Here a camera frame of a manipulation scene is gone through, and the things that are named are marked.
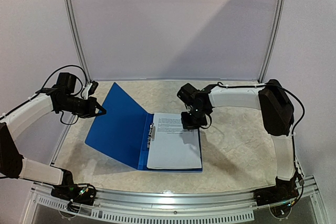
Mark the left aluminium corner post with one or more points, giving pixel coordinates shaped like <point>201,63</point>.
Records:
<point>76,38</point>

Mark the perforated white cable tray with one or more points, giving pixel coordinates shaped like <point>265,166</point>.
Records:
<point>55,211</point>

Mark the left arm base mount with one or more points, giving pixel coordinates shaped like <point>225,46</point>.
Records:
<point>83,193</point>

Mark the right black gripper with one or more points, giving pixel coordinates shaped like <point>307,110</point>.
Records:
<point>194,123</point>

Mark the blue file folder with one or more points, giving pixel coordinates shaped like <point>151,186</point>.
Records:
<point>122,132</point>

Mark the white paper sheet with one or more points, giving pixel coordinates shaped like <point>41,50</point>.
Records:
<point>172,147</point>

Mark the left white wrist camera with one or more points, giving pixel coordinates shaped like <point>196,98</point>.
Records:
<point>89,90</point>

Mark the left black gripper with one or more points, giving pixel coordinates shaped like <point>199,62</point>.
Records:
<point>90,112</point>

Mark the right aluminium corner post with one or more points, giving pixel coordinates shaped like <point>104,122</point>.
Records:
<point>272,40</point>

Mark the aluminium front rail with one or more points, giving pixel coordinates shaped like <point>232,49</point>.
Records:
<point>310,204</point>

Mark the aluminium corner post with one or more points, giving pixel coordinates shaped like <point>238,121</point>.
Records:
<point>272,40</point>
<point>76,38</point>

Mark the folder metal clip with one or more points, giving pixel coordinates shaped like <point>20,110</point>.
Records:
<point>151,134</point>

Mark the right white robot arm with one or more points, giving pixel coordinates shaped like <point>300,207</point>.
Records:
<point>269,98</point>

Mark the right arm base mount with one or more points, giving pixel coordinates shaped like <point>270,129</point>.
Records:
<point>283,192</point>

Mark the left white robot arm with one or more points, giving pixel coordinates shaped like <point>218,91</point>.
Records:
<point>60,97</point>

